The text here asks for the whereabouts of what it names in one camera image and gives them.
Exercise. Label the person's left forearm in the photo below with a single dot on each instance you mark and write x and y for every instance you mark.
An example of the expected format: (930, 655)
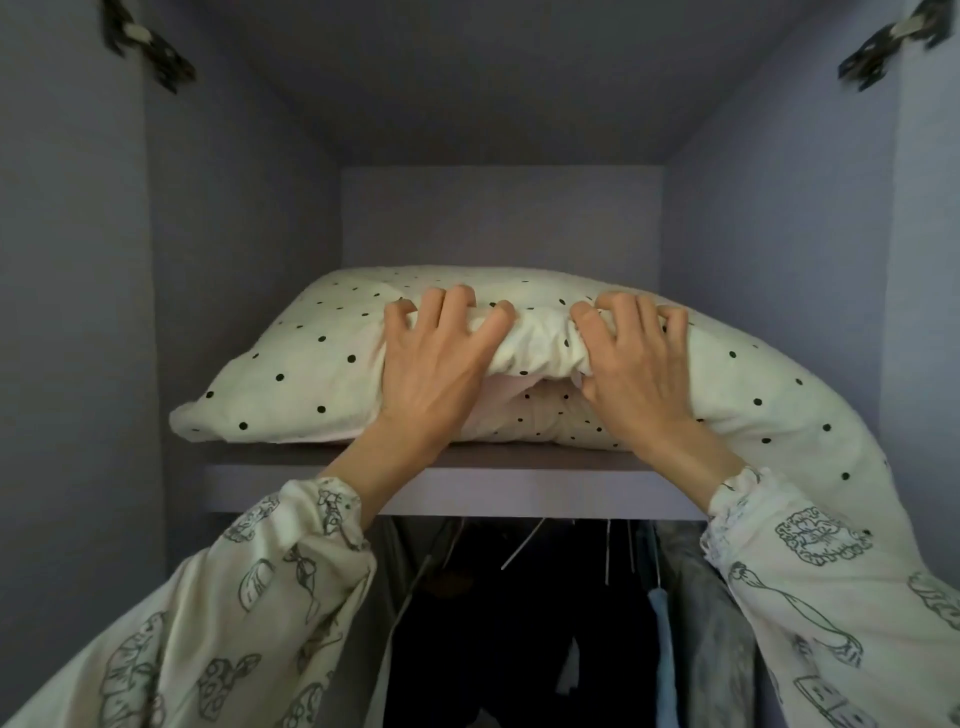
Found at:
(225, 600)

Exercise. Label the light blue hanging garment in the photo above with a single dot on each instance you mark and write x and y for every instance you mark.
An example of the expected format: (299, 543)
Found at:
(664, 660)

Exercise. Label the person's left hand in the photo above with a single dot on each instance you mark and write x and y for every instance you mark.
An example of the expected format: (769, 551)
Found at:
(435, 375)

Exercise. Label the cream polka dot pillow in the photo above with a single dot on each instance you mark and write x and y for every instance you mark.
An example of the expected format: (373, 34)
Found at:
(315, 360)
(532, 420)

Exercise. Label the person's right forearm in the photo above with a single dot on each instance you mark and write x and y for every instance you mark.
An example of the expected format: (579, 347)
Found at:
(825, 600)

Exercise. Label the black hanging garment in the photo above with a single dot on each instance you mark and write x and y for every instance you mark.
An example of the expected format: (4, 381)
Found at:
(510, 645)

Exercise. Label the white wardrobe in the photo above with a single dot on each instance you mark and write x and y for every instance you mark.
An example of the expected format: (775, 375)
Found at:
(75, 300)

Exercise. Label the metal door hinge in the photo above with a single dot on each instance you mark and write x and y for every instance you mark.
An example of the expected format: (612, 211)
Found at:
(154, 52)
(885, 45)

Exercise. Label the person's right hand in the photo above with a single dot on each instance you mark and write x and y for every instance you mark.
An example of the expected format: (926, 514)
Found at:
(641, 382)

